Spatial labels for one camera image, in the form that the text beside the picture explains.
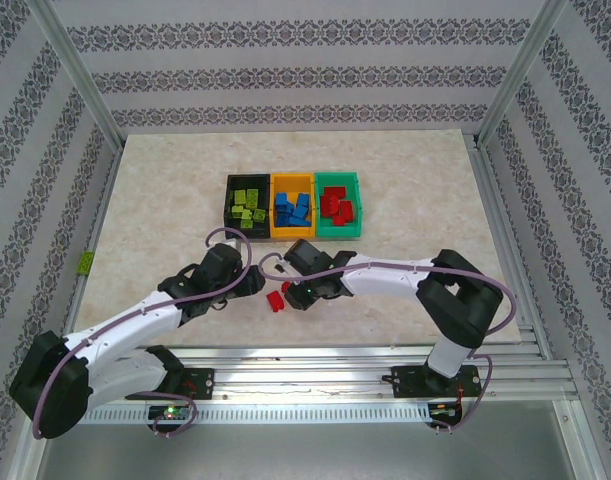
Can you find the lime green lego brick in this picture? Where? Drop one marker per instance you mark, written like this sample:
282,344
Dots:
245,215
235,210
85,262
253,199
246,224
240,197
259,215

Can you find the blue lego plate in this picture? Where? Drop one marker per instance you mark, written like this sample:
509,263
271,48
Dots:
300,216

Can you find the long red lego brick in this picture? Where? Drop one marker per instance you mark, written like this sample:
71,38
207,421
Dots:
333,192

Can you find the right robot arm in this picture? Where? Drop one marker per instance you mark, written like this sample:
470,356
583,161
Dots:
385,277

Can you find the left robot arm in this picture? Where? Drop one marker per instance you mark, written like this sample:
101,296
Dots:
125,325

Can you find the yellow plastic bin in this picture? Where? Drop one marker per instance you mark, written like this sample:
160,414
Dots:
275,232

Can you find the black plastic bin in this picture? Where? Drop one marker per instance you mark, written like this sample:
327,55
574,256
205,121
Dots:
227,230

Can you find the green plastic bin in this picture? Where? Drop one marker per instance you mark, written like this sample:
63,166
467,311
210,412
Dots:
357,220

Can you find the small controller board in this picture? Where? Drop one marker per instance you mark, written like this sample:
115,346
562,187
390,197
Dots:
445,410
170,413

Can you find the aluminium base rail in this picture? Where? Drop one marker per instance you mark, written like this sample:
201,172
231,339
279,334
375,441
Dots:
310,370

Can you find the aluminium side rail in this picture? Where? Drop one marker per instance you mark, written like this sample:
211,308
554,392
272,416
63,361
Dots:
510,240
95,235

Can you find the aluminium frame post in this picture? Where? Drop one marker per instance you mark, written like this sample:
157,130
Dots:
80,75
525,65

